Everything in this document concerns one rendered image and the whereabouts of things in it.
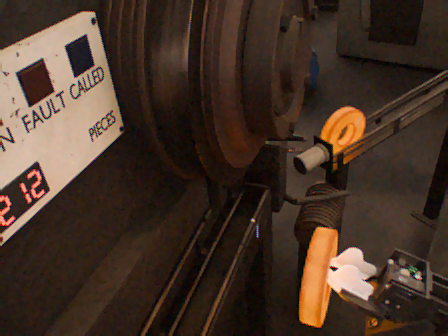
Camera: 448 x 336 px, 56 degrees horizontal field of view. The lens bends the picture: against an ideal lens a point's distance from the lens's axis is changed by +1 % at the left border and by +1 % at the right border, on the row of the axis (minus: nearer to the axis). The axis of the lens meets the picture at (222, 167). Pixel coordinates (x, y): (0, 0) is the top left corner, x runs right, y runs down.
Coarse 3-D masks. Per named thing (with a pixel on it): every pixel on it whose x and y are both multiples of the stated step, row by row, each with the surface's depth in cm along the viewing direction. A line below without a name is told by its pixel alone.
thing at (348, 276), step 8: (336, 272) 64; (344, 272) 63; (352, 272) 63; (328, 280) 65; (336, 280) 65; (344, 280) 64; (352, 280) 63; (360, 280) 63; (336, 288) 65; (352, 288) 64; (360, 288) 64; (368, 288) 63; (360, 296) 64
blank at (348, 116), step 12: (348, 108) 121; (336, 120) 118; (348, 120) 121; (360, 120) 124; (324, 132) 120; (336, 132) 120; (348, 132) 127; (360, 132) 127; (336, 144) 123; (348, 144) 126; (336, 156) 126
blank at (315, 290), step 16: (320, 240) 64; (336, 240) 70; (320, 256) 62; (304, 272) 62; (320, 272) 61; (304, 288) 62; (320, 288) 61; (304, 304) 62; (320, 304) 61; (304, 320) 65; (320, 320) 63
